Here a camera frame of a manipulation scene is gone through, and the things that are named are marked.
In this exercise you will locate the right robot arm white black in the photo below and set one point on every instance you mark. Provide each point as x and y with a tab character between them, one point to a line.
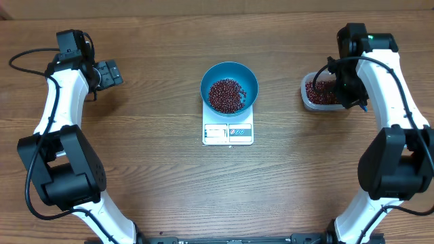
398	163

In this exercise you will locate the white digital kitchen scale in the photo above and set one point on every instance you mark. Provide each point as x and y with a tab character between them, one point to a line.
227	130

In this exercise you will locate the blue plastic measuring scoop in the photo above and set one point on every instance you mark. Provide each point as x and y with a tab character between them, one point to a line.
365	108

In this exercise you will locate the clear plastic bean container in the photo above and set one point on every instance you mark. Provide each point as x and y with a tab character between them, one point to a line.
308	100

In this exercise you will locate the red adzuki beans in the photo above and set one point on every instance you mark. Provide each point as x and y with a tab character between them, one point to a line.
324	92

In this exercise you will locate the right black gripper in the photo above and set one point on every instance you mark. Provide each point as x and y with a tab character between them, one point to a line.
348	100

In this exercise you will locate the blue metal bowl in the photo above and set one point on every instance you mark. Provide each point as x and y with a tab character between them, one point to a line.
231	70

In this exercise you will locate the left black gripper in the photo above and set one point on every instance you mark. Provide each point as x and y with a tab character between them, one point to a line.
110	78

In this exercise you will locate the red beans in bowl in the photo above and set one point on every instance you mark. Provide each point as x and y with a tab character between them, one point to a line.
227	96

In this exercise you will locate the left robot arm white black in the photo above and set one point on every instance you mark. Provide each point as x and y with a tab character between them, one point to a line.
64	174

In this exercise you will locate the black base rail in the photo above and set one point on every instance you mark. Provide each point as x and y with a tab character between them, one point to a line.
298	238

